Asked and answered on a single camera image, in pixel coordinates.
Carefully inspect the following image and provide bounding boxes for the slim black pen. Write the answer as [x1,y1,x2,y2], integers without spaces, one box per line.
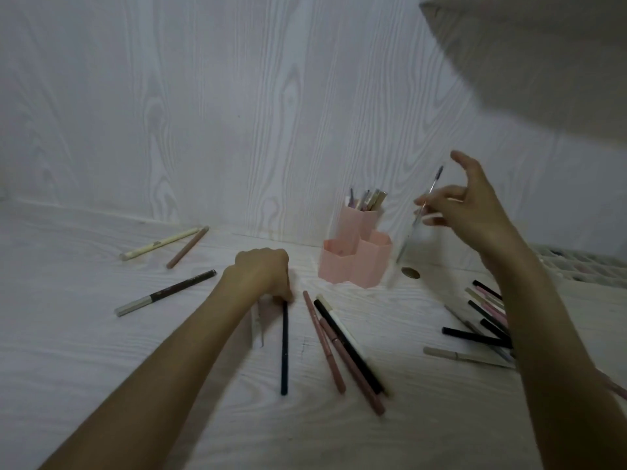
[280,299,290,396]

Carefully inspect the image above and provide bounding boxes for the person's left forearm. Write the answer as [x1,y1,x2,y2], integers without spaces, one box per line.
[39,270,237,470]

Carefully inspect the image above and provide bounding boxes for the thick black pen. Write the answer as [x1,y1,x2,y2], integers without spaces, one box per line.
[313,299,386,396]

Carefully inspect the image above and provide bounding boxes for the light pink pen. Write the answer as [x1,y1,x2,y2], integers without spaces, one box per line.
[302,290,347,395]

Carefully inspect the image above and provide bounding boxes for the dark brown silver-capped pen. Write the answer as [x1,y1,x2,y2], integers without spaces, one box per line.
[115,269,217,318]

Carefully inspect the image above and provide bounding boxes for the white mesh basket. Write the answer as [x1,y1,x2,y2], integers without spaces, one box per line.
[530,243,627,290]

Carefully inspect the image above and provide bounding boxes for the cream pen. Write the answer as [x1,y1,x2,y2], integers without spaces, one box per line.
[121,227,202,262]

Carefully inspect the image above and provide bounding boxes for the person's right hand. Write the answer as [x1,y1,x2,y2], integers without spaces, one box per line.
[414,150,521,263]

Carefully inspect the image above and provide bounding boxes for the brown pink pencil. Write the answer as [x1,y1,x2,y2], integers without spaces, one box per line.
[166,226,210,270]

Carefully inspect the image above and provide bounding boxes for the dark pink pen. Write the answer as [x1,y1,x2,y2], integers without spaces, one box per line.
[318,318,386,417]

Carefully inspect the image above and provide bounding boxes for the person's left hand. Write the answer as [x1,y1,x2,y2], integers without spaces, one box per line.
[221,248,295,304]

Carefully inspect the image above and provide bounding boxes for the clear plastic pen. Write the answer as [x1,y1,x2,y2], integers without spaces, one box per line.
[389,165,445,287]

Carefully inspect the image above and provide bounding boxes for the pink hexagonal pen holder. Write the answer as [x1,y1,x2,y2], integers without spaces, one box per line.
[318,205,394,290]

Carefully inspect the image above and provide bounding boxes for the pile of assorted pens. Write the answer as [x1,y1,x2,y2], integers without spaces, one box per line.
[423,280,516,370]

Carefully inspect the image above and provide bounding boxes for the person's right forearm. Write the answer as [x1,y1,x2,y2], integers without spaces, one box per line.
[482,236,627,470]

